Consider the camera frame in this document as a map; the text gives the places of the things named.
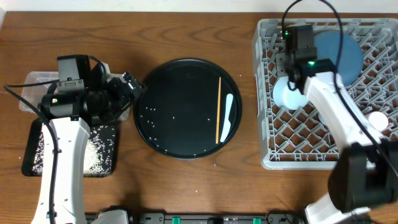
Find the light blue bowl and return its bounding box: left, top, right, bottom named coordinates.
left=272, top=77, right=308, bottom=110

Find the dark blue plate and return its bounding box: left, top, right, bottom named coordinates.
left=314, top=30, right=364, bottom=86

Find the cooked white rice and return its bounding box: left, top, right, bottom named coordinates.
left=30, top=124, right=118, bottom=177

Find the light blue plastic knife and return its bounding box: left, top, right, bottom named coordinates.
left=220, top=93, right=234, bottom=142

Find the round black serving tray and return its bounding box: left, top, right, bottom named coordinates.
left=134, top=58, right=243, bottom=159

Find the wooden chopstick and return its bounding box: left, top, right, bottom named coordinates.
left=215, top=77, right=221, bottom=144

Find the pink cup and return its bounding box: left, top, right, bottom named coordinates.
left=365, top=111, right=389, bottom=131

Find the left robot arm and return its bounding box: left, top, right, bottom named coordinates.
left=33, top=54, right=146, bottom=223

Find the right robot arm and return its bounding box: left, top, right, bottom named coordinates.
left=277, top=49, right=397, bottom=223

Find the grey dishwasher rack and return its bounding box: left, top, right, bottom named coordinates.
left=252, top=18, right=397, bottom=170

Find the black rectangular tray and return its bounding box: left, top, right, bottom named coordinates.
left=21, top=119, right=118, bottom=177

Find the clear plastic bin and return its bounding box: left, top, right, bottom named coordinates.
left=19, top=71, right=131, bottom=124

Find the black mounting rail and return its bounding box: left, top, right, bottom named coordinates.
left=88, top=211, right=305, bottom=224

